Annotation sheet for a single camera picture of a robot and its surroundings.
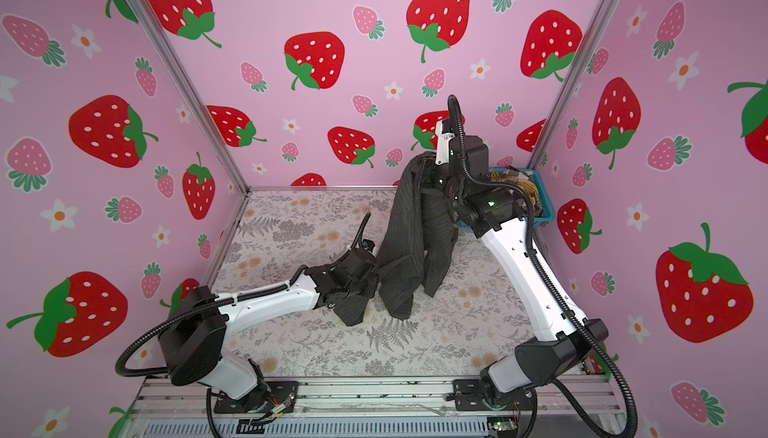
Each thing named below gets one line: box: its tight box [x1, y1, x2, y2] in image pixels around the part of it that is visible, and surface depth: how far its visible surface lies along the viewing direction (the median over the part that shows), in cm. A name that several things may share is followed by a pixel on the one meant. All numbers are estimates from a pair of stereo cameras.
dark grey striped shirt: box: [334, 151, 459, 326], surface depth 84 cm
